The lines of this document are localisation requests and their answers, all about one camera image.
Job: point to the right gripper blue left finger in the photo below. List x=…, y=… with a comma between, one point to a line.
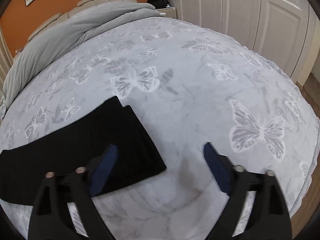
x=101, y=169

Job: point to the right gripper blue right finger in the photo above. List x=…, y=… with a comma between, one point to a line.
x=220, y=167

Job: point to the black pants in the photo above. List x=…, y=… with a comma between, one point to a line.
x=23, y=168

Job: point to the grey butterfly bed sheet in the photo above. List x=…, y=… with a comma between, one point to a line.
x=188, y=86

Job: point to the grey duvet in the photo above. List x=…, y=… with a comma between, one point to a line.
x=60, y=39

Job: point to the white wardrobe doors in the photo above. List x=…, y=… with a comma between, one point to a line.
x=279, y=30

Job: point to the white bedside table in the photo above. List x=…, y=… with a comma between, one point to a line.
x=168, y=12

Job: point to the beige padded headboard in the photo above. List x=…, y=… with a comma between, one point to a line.
x=62, y=17

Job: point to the black bag on nightstand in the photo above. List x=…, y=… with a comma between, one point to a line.
x=159, y=4

